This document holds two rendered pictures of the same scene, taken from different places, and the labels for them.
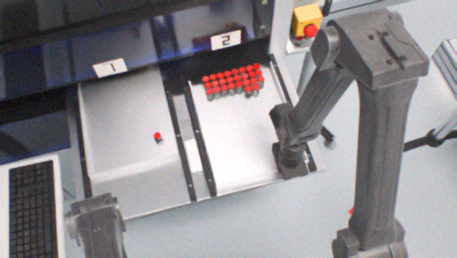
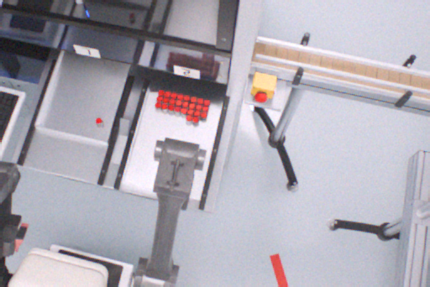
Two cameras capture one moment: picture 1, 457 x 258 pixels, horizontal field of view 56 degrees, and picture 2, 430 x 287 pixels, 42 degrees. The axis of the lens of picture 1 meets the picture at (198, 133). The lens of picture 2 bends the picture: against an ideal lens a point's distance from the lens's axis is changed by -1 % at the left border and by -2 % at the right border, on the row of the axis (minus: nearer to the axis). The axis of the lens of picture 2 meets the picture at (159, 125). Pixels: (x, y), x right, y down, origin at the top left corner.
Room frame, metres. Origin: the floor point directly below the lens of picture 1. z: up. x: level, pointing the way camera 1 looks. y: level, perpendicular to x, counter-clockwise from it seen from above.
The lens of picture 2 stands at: (0.01, -0.37, 2.68)
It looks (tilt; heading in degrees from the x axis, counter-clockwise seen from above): 70 degrees down; 26
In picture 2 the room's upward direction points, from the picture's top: 9 degrees counter-clockwise
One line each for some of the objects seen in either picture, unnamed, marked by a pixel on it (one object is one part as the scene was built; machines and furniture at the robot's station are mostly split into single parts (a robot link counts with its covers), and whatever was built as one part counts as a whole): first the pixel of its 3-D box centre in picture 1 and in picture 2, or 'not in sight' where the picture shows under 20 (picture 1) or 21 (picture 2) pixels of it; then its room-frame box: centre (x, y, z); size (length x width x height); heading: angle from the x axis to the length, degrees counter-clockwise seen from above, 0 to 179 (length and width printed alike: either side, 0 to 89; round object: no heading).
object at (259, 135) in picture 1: (245, 121); (173, 143); (0.55, -0.14, 0.90); 0.34 x 0.26 x 0.04; 4
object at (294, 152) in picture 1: (292, 142); not in sight; (0.38, -0.22, 1.07); 0.07 x 0.06 x 0.07; 5
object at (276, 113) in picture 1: (288, 123); not in sight; (0.42, -0.21, 1.10); 0.11 x 0.09 x 0.12; 5
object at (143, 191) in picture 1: (185, 125); (128, 122); (0.58, 0.03, 0.87); 0.70 x 0.48 x 0.02; 93
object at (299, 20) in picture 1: (305, 18); (264, 83); (0.80, -0.38, 1.00); 0.08 x 0.07 x 0.07; 3
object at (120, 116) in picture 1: (125, 114); (86, 90); (0.64, 0.21, 0.90); 0.34 x 0.26 x 0.04; 3
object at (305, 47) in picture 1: (299, 33); (266, 88); (0.84, -0.39, 0.87); 0.14 x 0.13 x 0.02; 3
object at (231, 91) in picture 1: (235, 88); (180, 112); (0.66, -0.14, 0.90); 0.18 x 0.02 x 0.05; 93
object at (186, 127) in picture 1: (190, 144); (120, 141); (0.50, 0.03, 0.91); 0.14 x 0.03 x 0.06; 4
